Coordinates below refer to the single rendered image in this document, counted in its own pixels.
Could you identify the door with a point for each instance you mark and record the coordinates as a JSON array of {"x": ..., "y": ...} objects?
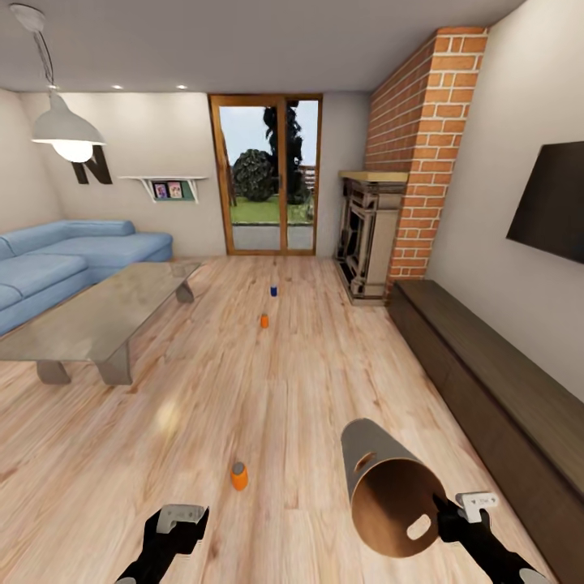
[{"x": 268, "y": 162}]

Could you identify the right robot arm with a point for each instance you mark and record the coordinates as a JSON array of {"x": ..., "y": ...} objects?
[{"x": 467, "y": 522}]

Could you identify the countertop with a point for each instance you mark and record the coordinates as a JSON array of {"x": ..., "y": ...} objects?
[{"x": 374, "y": 176}]

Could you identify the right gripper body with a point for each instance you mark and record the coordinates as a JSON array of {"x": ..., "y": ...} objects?
[{"x": 455, "y": 529}]

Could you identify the trash can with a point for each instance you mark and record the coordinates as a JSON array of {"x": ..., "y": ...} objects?
[{"x": 389, "y": 490}]

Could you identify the decorative sign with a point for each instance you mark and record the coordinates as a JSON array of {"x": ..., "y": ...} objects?
[{"x": 96, "y": 164}]

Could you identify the shelf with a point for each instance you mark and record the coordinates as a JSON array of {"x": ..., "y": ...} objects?
[{"x": 189, "y": 189}]

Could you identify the sofa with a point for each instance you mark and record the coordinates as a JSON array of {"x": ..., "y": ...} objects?
[{"x": 44, "y": 266}]

